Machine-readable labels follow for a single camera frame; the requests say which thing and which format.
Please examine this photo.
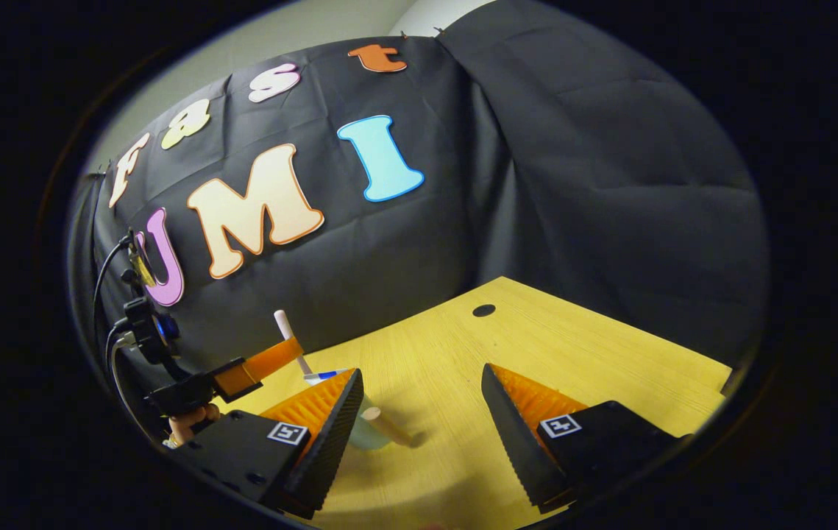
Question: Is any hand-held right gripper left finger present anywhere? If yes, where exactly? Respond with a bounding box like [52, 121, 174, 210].
[165, 368, 365, 520]

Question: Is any wooden desktop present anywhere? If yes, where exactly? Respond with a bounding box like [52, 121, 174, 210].
[231, 276, 734, 530]

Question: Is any pale pink toothbrush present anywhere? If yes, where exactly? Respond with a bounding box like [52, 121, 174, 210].
[274, 309, 313, 376]

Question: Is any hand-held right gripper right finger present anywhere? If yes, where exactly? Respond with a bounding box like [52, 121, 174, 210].
[480, 363, 684, 515]

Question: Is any black cable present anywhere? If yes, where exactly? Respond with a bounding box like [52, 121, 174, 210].
[104, 328, 149, 435]
[93, 234, 137, 325]

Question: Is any black backdrop cloth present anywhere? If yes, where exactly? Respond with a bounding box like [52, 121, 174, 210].
[69, 0, 771, 413]

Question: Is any pale green cup wooden handle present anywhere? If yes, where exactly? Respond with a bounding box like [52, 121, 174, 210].
[347, 394, 421, 452]

